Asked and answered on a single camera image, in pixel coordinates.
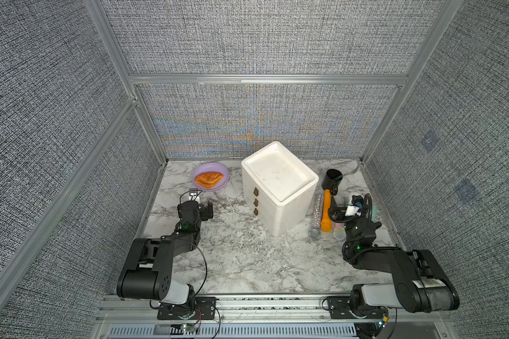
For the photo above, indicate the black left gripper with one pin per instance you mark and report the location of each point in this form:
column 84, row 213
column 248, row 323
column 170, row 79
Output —
column 203, row 210

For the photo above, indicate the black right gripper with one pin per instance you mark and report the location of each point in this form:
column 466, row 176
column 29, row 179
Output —
column 360, row 203

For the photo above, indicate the orange microphone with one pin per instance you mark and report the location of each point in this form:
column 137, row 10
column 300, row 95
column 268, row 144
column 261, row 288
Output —
column 326, row 223

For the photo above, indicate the glittery silver microphone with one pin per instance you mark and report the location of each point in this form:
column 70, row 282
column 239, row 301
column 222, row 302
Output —
column 314, row 230

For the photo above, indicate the pink microphone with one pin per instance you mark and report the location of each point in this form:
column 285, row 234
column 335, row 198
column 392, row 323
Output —
column 339, row 232

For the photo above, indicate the mint green tube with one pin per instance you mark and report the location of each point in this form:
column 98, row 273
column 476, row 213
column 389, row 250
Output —
column 375, row 214

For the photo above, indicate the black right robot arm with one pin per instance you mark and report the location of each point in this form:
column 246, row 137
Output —
column 419, row 284

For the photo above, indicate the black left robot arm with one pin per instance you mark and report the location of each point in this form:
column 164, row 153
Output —
column 147, row 271

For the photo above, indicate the white three-drawer storage unit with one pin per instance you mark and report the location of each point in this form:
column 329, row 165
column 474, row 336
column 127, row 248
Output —
column 278, row 187

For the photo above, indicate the orange pastry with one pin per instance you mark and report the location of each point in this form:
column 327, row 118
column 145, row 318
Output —
column 208, row 180

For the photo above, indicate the purple plastic plate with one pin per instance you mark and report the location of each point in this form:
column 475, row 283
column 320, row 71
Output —
column 212, row 167

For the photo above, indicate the black cup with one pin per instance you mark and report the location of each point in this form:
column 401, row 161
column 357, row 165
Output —
column 332, row 180

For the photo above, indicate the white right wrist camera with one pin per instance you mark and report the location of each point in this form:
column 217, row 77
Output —
column 353, row 211

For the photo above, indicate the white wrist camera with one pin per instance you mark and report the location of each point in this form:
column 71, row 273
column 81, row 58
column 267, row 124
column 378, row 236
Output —
column 194, row 195
column 353, row 211

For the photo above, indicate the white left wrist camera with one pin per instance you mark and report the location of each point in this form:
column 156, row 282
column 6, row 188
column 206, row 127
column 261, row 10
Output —
column 194, row 195

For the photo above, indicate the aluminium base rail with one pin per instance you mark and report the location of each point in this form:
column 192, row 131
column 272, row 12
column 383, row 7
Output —
column 316, row 315

